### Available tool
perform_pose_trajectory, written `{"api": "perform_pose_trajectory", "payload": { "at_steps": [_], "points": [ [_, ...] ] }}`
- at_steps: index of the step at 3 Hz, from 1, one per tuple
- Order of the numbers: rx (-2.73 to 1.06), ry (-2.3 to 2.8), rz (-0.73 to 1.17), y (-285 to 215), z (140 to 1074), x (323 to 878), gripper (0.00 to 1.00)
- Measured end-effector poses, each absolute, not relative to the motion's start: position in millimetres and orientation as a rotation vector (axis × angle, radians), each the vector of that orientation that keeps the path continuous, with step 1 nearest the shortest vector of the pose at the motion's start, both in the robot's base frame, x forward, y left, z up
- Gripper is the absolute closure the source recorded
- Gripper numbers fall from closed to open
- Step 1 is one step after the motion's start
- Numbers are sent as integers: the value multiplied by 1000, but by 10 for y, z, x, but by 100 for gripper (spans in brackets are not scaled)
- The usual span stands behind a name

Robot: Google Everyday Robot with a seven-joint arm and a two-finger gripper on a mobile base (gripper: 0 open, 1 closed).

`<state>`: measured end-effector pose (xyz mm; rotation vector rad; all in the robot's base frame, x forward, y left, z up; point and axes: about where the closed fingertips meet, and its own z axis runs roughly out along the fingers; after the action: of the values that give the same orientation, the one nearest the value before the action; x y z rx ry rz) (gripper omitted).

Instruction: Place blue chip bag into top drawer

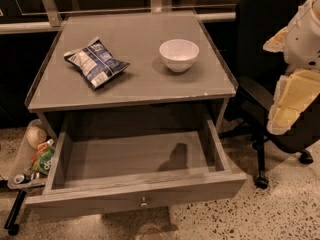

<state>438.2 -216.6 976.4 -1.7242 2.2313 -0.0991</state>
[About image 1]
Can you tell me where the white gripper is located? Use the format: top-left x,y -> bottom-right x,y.
263,0 -> 320,135

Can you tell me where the blue chip bag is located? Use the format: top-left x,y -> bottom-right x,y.
64,37 -> 129,89

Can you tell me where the open grey top drawer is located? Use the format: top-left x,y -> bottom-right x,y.
26,120 -> 246,218

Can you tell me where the metal drawer knob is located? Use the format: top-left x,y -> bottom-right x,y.
139,197 -> 149,208

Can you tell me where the black office chair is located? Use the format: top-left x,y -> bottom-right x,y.
219,0 -> 320,189

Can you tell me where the white bowl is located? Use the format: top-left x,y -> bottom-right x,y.
159,39 -> 199,73

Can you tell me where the grey cabinet table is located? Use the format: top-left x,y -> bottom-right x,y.
26,11 -> 237,134

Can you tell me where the beige round ball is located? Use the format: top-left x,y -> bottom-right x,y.
27,126 -> 47,149

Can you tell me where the green snack packet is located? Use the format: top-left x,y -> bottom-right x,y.
30,145 -> 54,175

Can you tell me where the clear plastic side bin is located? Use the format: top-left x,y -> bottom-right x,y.
8,119 -> 56,189

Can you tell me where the soda can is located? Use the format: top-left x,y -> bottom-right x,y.
14,173 -> 31,185

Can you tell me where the black caster leg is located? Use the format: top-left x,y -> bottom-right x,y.
4,190 -> 26,236

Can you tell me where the grey metal rail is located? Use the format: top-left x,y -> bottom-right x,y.
0,0 -> 237,35

